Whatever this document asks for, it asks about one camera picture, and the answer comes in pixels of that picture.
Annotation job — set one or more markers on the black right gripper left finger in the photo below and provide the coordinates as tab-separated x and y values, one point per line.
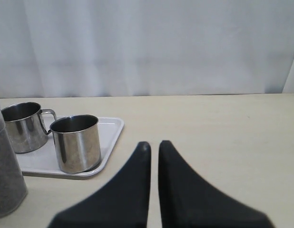
123	202

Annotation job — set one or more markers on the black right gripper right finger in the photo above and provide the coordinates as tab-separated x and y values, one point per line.
189	201

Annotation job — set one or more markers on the steel mug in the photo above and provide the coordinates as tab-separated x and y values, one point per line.
25	126
76	141

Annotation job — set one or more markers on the clear plastic container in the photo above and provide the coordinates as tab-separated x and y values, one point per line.
13	189

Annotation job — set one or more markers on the white plastic tray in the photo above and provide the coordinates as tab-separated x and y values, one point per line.
43	161

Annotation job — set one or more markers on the white curtain backdrop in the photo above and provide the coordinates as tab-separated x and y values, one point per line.
83	48

